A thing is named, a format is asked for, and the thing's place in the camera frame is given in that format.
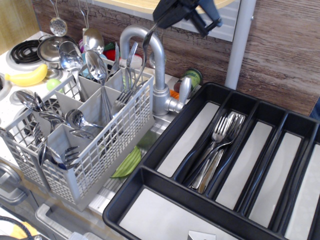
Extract grey plastic cutlery basket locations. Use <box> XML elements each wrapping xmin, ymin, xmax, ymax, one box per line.
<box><xmin>5</xmin><ymin>73</ymin><xmax>154</xmax><ymax>211</ymax></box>

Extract silver fork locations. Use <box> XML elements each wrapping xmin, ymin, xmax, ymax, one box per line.
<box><xmin>124</xmin><ymin>41</ymin><xmax>138</xmax><ymax>92</ymax></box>
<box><xmin>195</xmin><ymin>112</ymin><xmax>246</xmax><ymax>194</ymax></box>
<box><xmin>189</xmin><ymin>115</ymin><xmax>228</xmax><ymax>190</ymax></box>
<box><xmin>111</xmin><ymin>90</ymin><xmax>130</xmax><ymax>118</ymax></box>
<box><xmin>116</xmin><ymin>23</ymin><xmax>158</xmax><ymax>106</ymax></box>

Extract wooden shelf board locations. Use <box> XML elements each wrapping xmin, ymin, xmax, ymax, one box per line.
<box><xmin>94</xmin><ymin>0</ymin><xmax>234</xmax><ymax>14</ymax></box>

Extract green leaf-shaped mat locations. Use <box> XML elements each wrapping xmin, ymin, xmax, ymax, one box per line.
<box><xmin>111</xmin><ymin>146</ymin><xmax>142</xmax><ymax>178</ymax></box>

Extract green canned food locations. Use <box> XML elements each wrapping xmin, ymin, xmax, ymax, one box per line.
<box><xmin>183</xmin><ymin>68</ymin><xmax>203</xmax><ymax>90</ymax></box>

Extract large silver serving spoon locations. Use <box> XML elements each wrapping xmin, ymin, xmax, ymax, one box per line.
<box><xmin>58</xmin><ymin>41</ymin><xmax>85</xmax><ymax>102</ymax></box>

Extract green toy ball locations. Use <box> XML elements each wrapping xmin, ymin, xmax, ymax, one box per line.
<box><xmin>46</xmin><ymin>78</ymin><xmax>62</xmax><ymax>91</ymax></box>

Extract red toy tomato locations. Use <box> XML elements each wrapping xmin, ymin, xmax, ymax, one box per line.
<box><xmin>103</xmin><ymin>49</ymin><xmax>116</xmax><ymax>61</ymax></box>

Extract silver knife in basket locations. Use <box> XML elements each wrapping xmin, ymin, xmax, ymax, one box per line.
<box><xmin>106</xmin><ymin>42</ymin><xmax>120</xmax><ymax>81</ymax></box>

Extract silver sink faucet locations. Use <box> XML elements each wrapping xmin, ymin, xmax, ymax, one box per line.
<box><xmin>119</xmin><ymin>25</ymin><xmax>191</xmax><ymax>116</ymax></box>

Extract silver slotted spoon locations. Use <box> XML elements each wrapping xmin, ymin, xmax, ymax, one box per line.
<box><xmin>85</xmin><ymin>50</ymin><xmax>112</xmax><ymax>123</ymax></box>

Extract hanging silver ladle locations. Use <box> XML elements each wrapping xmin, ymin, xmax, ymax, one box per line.
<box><xmin>78</xmin><ymin>1</ymin><xmax>105</xmax><ymax>55</ymax></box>

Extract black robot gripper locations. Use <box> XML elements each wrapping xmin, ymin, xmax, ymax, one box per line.
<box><xmin>152</xmin><ymin>0</ymin><xmax>223</xmax><ymax>37</ymax></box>

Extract silver spoon left corner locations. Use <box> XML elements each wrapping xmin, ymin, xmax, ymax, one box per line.
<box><xmin>15</xmin><ymin>90</ymin><xmax>40</xmax><ymax>112</ymax></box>

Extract silver fork front corner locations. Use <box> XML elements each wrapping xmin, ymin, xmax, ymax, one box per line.
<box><xmin>49</xmin><ymin>146</ymin><xmax>80</xmax><ymax>171</ymax></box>

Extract steel pot lid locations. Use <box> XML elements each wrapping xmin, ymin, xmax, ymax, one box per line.
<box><xmin>37</xmin><ymin>36</ymin><xmax>76</xmax><ymax>69</ymax></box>

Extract black stove burner coil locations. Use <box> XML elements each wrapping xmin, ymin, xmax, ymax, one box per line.
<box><xmin>10</xmin><ymin>40</ymin><xmax>41</xmax><ymax>64</ymax></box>

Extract hanging perforated skimmer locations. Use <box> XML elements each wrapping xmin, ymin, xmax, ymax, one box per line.
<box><xmin>49</xmin><ymin>0</ymin><xmax>68</xmax><ymax>37</ymax></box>

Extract grey metal post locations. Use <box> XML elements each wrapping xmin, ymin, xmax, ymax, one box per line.
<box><xmin>224</xmin><ymin>0</ymin><xmax>257</xmax><ymax>90</ymax></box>

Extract small silver ladle spoon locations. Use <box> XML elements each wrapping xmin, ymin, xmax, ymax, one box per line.
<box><xmin>65</xmin><ymin>108</ymin><xmax>104</xmax><ymax>129</ymax></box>

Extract yellow toy banana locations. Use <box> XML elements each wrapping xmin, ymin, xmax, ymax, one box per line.
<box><xmin>4</xmin><ymin>64</ymin><xmax>48</xmax><ymax>87</ymax></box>

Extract black cutlery tray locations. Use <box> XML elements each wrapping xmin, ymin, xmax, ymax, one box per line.
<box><xmin>102</xmin><ymin>83</ymin><xmax>320</xmax><ymax>240</ymax></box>

